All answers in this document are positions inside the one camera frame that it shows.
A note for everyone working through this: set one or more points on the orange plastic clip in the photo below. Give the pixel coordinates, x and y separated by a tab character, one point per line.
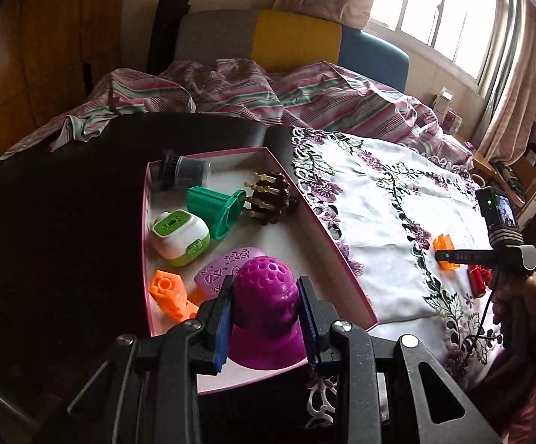
446	243

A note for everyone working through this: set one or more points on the orange building block toy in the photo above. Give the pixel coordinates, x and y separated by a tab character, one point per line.
166	289

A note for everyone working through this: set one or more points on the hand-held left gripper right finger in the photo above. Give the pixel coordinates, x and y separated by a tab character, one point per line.
308	328

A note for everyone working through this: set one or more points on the window with white frame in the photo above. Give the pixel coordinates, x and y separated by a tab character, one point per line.
425	9

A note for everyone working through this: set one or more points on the white embroidered floral tablecloth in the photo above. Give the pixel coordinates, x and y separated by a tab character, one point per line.
388	203

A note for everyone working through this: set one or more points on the red plastic piece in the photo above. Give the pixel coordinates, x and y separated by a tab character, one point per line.
478	280

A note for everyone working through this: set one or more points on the wooden wardrobe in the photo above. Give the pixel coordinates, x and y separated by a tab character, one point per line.
41	55

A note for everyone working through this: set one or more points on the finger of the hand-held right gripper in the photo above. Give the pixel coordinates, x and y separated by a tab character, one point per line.
462	256

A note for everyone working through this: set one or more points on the green ribbed funnel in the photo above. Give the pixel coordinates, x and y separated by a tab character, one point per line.
207	201

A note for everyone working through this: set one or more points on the grey yellow blue padded headboard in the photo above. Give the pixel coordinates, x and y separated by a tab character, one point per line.
295	37

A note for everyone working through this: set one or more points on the pink cardboard box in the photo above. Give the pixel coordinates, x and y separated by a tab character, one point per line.
268	240

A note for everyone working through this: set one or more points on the purple patterned flat lid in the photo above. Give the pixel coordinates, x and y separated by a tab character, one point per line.
221	270

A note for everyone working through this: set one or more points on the pink cardboard carton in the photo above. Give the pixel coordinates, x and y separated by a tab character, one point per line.
453	122

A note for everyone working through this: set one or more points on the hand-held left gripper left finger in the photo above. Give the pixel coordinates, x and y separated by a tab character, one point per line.
219	328

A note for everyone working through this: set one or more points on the white cardboard carton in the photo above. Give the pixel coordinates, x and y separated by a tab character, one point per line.
443	101

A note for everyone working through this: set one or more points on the person's right hand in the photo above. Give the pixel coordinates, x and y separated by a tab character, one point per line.
503	307

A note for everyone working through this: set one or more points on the wooden side table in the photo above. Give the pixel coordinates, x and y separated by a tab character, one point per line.
517	185

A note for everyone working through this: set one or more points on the dark wooden bed post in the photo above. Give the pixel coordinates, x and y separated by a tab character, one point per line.
166	32

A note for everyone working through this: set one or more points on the pink green striped bed sheet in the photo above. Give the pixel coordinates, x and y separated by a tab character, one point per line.
318	92

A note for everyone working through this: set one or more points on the brown massage brush yellow bristles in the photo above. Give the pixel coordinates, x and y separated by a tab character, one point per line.
279	189

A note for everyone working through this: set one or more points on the purple perforated dome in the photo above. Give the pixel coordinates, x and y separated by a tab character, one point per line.
268	296

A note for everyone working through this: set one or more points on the green and white case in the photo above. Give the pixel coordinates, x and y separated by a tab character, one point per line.
175	240

